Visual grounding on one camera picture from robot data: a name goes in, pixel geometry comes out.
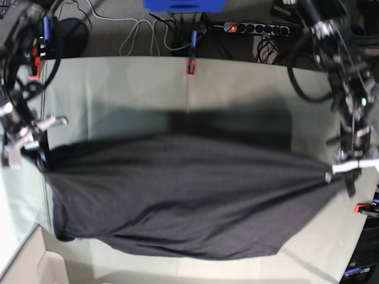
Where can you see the green table cloth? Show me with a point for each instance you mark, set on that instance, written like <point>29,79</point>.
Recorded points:
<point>121,96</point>

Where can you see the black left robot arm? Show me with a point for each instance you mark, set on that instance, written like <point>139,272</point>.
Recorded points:
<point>354,91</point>

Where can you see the red black table clamp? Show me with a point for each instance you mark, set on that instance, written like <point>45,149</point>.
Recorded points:
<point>191,65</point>

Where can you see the red black left clamp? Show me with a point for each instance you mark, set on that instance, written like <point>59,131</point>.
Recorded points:
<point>35,63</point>

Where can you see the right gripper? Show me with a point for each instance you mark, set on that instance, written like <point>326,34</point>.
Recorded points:
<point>28,139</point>

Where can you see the white power strip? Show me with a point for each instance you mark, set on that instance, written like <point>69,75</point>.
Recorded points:
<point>257,29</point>

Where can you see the cardboard box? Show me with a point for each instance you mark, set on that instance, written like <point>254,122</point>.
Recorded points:
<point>33,263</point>

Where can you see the red black side clamp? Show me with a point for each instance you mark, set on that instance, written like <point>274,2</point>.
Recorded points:
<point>369,209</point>

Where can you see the black t-shirt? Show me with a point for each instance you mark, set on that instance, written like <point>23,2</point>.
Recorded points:
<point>185,196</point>

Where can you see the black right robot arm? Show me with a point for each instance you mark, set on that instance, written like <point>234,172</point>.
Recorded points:
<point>25,25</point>

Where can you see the blue plastic bin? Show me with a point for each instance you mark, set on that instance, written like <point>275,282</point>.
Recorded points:
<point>184,5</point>

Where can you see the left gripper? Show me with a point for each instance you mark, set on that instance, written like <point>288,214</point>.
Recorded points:
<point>350,165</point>

